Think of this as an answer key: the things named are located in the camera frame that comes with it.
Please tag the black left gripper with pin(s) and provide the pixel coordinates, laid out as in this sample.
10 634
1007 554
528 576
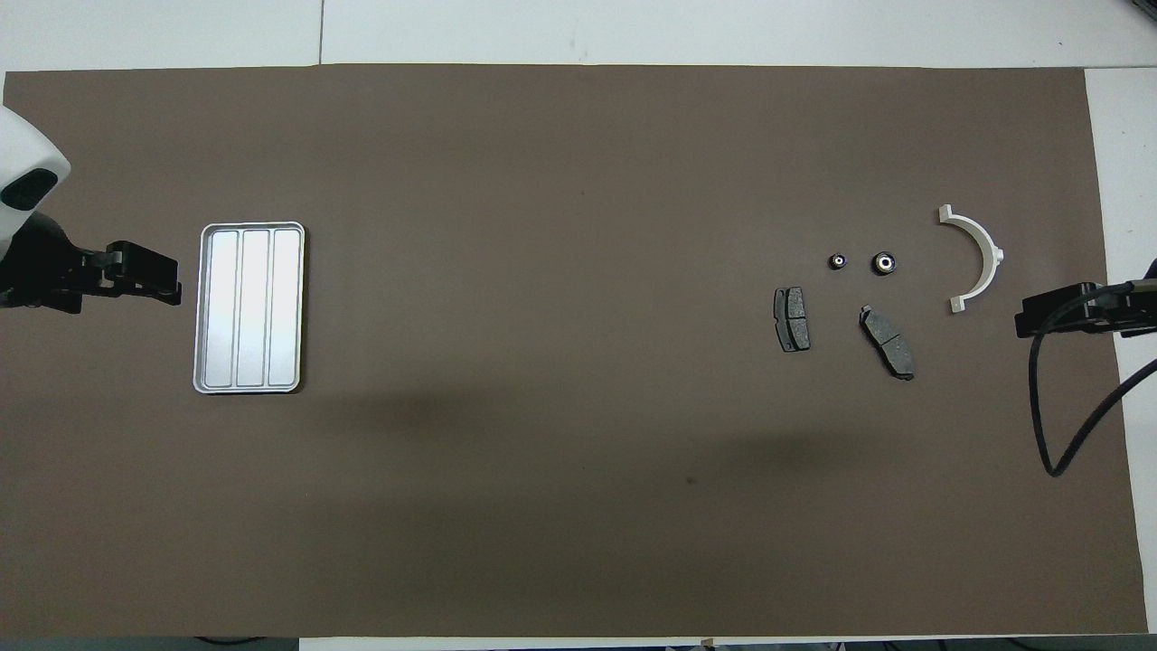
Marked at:
41 267

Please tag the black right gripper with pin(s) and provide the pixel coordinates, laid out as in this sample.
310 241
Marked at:
1125 307

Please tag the silver metal tray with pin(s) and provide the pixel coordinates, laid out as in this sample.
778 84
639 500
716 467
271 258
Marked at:
253 307

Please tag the long grey brake pad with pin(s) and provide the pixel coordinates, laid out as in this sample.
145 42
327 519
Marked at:
888 344

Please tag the short grey brake pad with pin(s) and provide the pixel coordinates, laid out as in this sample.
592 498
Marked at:
793 318

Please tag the brown table mat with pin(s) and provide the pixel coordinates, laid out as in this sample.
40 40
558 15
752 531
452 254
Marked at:
506 181

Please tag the white semicircular bracket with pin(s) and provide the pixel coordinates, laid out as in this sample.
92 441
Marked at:
983 234

